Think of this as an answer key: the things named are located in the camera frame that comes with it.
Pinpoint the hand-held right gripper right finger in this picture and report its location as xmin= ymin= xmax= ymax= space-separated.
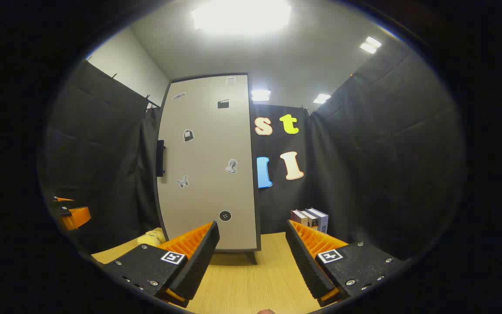
xmin=286 ymin=219 xmax=408 ymax=307

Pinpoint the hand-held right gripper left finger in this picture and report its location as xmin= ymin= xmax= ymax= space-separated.
xmin=103 ymin=220 xmax=220 ymax=308

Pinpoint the dark cabinet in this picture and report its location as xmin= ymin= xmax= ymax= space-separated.
xmin=153 ymin=72 xmax=262 ymax=265

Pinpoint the black door handle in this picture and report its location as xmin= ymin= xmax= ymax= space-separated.
xmin=156 ymin=140 xmax=166 ymax=177

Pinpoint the grey cabinet door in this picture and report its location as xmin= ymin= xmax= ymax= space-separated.
xmin=154 ymin=74 xmax=261 ymax=253

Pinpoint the grey blue spine book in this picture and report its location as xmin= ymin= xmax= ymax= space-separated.
xmin=307 ymin=208 xmax=329 ymax=234

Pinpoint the yellow plush toy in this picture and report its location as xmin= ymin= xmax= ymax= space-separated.
xmin=137 ymin=230 xmax=166 ymax=247

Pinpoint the black backdrop cloth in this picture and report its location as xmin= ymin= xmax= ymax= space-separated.
xmin=42 ymin=59 xmax=467 ymax=262

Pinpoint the double ceiling light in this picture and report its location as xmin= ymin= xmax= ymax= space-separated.
xmin=360 ymin=36 xmax=382 ymax=54

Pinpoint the large ceiling light panel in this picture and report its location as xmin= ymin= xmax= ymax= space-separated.
xmin=192 ymin=0 xmax=293 ymax=33

